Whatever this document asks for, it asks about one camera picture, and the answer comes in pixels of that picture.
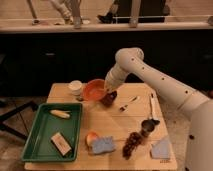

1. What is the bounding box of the orange bowl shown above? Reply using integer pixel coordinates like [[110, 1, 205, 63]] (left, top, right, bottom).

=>
[[82, 79, 106, 101]]

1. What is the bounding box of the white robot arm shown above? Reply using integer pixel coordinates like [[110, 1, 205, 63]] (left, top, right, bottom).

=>
[[104, 47, 213, 171]]

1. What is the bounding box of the dark maroon bowl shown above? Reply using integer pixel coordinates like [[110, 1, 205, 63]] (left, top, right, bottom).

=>
[[100, 91, 117, 107]]

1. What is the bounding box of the small spoon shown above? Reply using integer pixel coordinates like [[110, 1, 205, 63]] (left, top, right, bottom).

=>
[[119, 96, 140, 112]]

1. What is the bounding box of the white cup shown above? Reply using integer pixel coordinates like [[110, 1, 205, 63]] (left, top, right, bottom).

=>
[[68, 80, 83, 96]]

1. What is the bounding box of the orange peach fruit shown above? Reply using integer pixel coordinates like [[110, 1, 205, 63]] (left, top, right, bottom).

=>
[[86, 132, 98, 147]]

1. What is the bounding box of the metal measuring cup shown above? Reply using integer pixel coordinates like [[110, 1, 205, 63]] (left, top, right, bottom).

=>
[[141, 118, 160, 134]]

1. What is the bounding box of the dark grape bunch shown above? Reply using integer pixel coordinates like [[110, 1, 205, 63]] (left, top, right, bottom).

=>
[[122, 132, 142, 160]]

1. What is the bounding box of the green plastic tray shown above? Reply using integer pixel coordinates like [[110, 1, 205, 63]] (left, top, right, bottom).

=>
[[22, 103, 82, 162]]

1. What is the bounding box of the wooden block sponge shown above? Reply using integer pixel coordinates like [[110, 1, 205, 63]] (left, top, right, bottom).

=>
[[51, 132, 72, 156]]

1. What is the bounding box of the blue cloth right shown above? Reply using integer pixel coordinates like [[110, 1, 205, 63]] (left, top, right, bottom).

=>
[[151, 136, 170, 159]]

